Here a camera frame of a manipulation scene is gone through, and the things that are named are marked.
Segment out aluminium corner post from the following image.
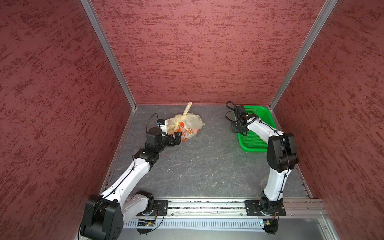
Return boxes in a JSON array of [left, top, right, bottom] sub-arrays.
[[269, 0, 338, 111], [81, 0, 137, 111]]

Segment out printed translucent plastic bag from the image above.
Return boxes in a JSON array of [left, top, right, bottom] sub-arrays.
[[167, 102, 205, 142]]

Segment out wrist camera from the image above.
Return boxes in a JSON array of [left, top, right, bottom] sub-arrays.
[[157, 119, 168, 134], [234, 106, 248, 119]]

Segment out green plastic basket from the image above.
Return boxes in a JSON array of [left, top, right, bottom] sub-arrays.
[[238, 106, 277, 153]]

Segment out right aluminium corner post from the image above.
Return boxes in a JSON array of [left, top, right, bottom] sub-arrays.
[[269, 0, 338, 111]]

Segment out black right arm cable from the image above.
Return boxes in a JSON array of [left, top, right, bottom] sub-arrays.
[[224, 101, 259, 128]]

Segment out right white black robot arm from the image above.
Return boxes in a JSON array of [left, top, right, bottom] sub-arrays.
[[231, 114, 299, 216]]

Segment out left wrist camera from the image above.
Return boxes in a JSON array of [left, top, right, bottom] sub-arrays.
[[157, 119, 168, 134]]

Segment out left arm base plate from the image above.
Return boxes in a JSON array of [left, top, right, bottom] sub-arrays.
[[146, 200, 169, 216]]

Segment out left aluminium corner post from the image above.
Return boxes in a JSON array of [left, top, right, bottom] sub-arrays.
[[81, 0, 137, 111]]

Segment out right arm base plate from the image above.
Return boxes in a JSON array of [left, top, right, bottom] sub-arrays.
[[244, 198, 287, 217]]

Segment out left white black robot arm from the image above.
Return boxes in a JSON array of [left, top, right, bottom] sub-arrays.
[[77, 125, 182, 240]]

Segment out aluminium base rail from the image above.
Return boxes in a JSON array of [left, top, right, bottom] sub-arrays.
[[155, 197, 330, 219]]

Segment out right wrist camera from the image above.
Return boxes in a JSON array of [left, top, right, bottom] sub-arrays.
[[234, 106, 248, 119]]

